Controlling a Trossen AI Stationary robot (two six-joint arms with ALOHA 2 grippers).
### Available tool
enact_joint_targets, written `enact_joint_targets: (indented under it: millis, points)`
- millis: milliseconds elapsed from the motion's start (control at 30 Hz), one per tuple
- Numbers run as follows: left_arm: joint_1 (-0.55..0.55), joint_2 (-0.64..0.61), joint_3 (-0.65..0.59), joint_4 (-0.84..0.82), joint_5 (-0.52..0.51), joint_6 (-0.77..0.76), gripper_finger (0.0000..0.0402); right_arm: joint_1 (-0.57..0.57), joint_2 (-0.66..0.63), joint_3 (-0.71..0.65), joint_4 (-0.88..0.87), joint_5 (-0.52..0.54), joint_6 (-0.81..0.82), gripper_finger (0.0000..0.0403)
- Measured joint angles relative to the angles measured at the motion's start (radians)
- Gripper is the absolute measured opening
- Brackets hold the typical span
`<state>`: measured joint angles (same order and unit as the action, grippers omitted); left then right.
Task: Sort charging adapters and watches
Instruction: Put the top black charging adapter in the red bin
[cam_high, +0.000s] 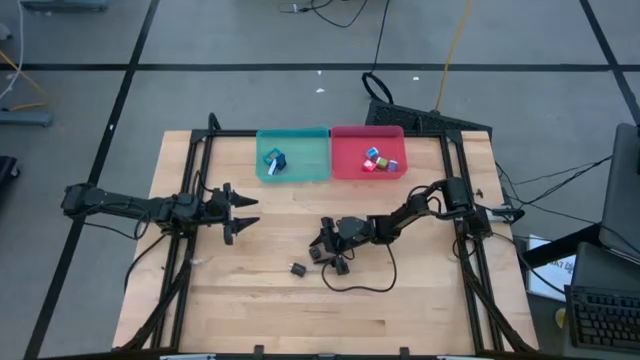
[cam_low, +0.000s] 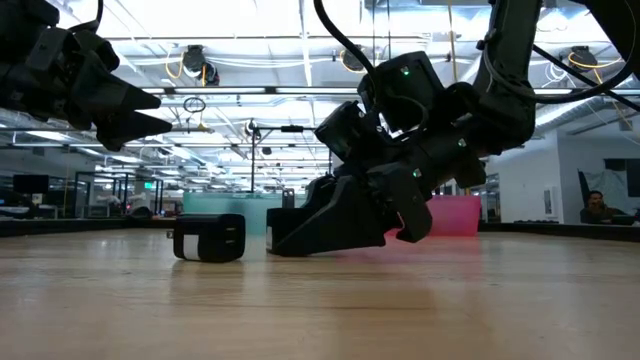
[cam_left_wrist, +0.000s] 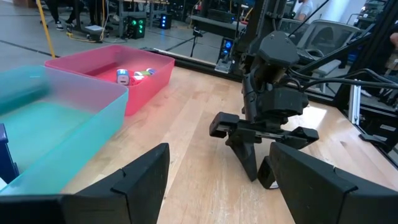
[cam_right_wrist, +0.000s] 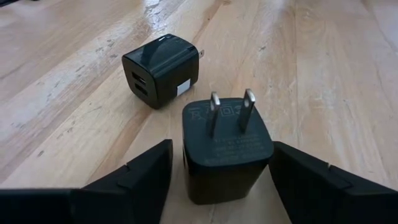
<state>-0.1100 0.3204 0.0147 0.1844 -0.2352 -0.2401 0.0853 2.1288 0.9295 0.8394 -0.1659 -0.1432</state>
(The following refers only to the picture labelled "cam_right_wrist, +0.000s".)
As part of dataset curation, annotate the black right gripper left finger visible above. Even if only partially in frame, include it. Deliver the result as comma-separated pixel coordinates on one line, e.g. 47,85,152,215
0,139,174,224

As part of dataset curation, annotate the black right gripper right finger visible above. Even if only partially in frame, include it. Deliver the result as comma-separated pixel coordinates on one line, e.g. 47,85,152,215
269,141,398,224

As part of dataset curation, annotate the matte black charging adapter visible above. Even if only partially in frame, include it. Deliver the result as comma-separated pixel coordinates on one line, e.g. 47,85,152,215
182,88,275,206

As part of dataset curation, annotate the glossy black dual-port charging adapter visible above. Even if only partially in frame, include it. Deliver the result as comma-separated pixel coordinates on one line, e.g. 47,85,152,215
121,33,205,110

